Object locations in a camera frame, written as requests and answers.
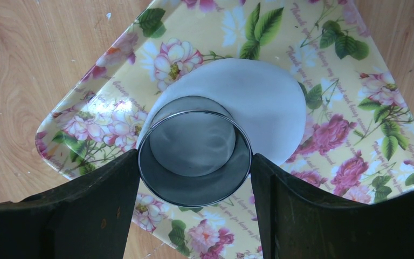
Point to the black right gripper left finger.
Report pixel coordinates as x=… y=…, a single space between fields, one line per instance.
x=88 y=217

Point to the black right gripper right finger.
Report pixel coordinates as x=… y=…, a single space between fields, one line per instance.
x=299 y=220

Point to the floral yellow tray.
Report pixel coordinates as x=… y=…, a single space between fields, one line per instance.
x=359 y=138

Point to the white dough ball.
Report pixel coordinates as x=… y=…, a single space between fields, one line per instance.
x=265 y=100

